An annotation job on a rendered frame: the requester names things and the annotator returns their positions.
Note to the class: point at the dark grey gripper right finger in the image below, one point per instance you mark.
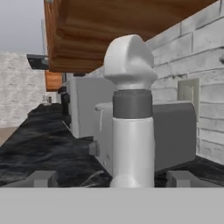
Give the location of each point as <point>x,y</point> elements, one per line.
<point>180,178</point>

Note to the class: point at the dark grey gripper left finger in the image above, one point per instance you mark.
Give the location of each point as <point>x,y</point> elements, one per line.
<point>40,178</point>

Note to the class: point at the white spray bottle grey collar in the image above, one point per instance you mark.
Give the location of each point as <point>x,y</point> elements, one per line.
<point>132,140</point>

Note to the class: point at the grey toaster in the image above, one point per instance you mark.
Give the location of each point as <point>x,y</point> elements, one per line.
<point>175,134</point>

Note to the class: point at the grey toaster knob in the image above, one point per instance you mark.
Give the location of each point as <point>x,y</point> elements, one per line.
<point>94,148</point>

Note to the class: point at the small glass jar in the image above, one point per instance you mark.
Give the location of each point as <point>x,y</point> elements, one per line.
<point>47,100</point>

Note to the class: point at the dark extractor hood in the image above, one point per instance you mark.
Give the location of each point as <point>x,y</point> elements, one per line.
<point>37,61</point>

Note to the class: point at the pale wall socket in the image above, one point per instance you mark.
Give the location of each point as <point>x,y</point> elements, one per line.
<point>189,94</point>

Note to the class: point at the small wooden wall cupboard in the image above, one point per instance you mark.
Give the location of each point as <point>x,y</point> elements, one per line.
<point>53,80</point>

